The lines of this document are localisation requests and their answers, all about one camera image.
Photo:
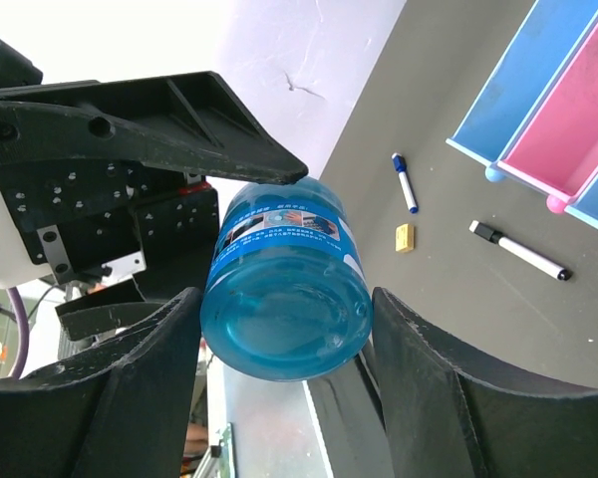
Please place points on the black white marker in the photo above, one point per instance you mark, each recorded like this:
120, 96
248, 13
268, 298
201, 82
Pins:
536, 260

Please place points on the blue gel jar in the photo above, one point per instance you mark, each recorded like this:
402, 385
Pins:
286, 298

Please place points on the blue white pen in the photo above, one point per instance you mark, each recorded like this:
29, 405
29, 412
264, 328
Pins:
401, 169

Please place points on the small yellow eraser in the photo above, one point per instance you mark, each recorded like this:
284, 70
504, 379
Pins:
405, 238

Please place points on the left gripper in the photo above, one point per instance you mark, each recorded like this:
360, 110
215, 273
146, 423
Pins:
69, 219

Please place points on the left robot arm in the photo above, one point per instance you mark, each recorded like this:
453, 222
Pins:
0, 65

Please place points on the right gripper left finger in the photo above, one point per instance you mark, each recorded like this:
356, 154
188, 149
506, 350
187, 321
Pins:
118, 409

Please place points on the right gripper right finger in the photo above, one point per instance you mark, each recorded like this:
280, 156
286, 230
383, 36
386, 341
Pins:
452, 410

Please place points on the blue end drawer box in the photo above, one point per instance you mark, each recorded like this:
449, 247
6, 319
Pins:
540, 49

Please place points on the pink drawer box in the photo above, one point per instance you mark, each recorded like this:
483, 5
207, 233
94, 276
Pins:
557, 151

